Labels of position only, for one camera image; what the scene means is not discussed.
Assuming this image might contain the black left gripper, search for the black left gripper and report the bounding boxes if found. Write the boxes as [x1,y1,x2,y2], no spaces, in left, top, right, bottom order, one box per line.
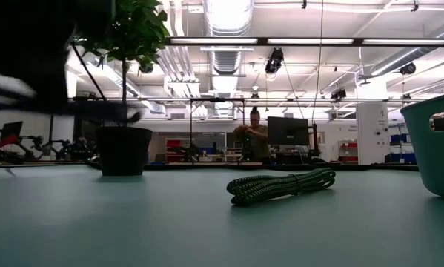
[0,0,114,109]

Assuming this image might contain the dark braided cable bundle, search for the dark braided cable bundle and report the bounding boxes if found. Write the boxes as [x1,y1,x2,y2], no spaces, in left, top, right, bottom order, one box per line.
[0,96,142,125]

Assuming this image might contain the green braided cable bundle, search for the green braided cable bundle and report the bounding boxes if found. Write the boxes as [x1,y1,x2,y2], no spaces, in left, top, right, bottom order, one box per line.
[226,167,337,207]

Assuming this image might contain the green leafy potted tree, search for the green leafy potted tree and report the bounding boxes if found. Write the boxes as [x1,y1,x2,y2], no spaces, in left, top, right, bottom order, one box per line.
[73,0,170,129]

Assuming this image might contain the red and black robot station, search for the red and black robot station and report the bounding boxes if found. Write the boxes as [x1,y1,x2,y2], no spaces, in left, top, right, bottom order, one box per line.
[0,120,24,165]

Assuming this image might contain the black background robot arms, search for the black background robot arms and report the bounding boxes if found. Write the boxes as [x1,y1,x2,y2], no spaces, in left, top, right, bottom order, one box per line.
[24,133,96,162]

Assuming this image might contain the black plant pot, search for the black plant pot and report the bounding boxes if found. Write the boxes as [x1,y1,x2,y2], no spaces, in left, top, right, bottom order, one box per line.
[95,125,153,177]

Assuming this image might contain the red storage bins shelf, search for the red storage bins shelf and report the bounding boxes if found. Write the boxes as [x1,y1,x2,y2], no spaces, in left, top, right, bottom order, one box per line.
[337,139,359,165]
[165,138,184,163]

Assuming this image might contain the person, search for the person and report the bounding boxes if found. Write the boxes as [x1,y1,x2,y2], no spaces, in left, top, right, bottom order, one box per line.
[232,106,271,165]

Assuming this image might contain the black computer monitor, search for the black computer monitor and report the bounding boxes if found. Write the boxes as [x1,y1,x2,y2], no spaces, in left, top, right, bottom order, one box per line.
[267,116,311,147]

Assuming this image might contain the white building pillar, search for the white building pillar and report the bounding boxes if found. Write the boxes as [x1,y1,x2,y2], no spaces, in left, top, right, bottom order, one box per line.
[355,79,391,166]

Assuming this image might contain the blue storage bins shelf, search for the blue storage bins shelf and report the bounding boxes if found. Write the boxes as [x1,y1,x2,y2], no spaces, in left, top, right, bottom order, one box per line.
[385,133,418,165]

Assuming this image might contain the teal plastic bin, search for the teal plastic bin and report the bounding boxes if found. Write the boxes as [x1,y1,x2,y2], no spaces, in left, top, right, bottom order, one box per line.
[400,90,444,200]

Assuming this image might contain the black diagonal frame brace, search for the black diagonal frame brace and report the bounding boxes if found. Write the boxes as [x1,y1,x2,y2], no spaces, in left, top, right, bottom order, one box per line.
[70,42,107,101]

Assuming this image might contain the silver ceiling air duct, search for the silver ceiling air duct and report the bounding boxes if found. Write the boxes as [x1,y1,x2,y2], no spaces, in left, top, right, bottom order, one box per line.
[202,0,255,116]

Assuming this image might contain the black background table frame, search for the black background table frame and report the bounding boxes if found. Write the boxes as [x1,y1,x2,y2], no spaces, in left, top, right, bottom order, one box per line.
[189,97,246,165]

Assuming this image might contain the black hanging cable reel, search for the black hanging cable reel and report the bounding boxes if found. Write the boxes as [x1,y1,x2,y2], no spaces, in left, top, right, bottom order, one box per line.
[264,47,285,76]
[398,62,417,76]

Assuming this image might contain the black overhead light bar frame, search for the black overhead light bar frame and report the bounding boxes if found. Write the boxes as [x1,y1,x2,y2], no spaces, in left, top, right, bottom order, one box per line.
[165,36,444,48]

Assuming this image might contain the thin black hanging cable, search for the thin black hanging cable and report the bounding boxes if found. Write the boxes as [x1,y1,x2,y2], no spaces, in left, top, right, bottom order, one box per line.
[310,0,325,125]

